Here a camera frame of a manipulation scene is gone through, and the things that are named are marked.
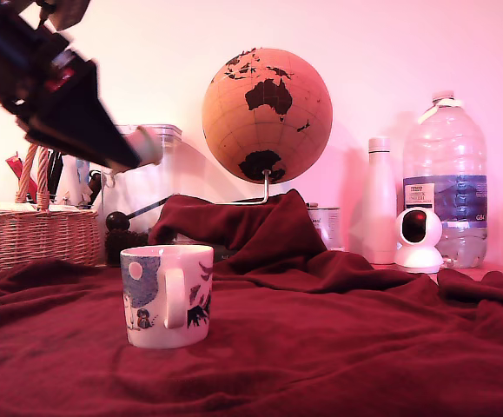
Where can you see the white illustrated ceramic mug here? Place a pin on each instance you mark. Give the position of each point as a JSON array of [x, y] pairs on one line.
[[147, 304]]

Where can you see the white labelled tin can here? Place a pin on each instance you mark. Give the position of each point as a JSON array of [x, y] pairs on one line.
[[329, 226]]

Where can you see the blue and white card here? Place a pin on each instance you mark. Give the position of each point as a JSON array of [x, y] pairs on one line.
[[83, 174]]

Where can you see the clear plastic lidded container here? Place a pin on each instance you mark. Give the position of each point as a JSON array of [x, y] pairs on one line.
[[147, 195]]

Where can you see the small white round camera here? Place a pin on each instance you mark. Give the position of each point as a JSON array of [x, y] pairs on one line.
[[419, 256]]

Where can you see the large clear water bottle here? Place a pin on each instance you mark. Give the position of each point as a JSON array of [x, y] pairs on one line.
[[446, 147]]

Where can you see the slim white insulated bottle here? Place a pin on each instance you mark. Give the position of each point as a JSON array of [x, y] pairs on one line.
[[379, 195]]

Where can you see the cork globe on metal stand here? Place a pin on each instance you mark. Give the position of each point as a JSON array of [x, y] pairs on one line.
[[268, 130]]

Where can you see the white coffee capsule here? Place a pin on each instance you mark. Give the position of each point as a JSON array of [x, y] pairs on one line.
[[147, 145]]

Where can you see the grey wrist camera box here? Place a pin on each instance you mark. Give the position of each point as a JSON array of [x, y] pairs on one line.
[[73, 13]]

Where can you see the dark red fleece blanket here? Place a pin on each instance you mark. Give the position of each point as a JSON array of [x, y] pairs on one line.
[[320, 347]]

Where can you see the black round-headed scoop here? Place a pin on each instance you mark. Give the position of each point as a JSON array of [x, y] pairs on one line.
[[117, 221]]

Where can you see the dark brown textured jar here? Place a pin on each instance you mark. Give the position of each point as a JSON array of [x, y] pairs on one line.
[[125, 243]]

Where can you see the white paper sheets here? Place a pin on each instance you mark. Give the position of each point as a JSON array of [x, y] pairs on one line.
[[12, 207]]

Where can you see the red packet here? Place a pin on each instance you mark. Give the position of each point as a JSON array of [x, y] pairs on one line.
[[15, 169]]

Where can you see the black kitchen utensils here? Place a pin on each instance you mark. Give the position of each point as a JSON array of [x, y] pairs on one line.
[[54, 174]]

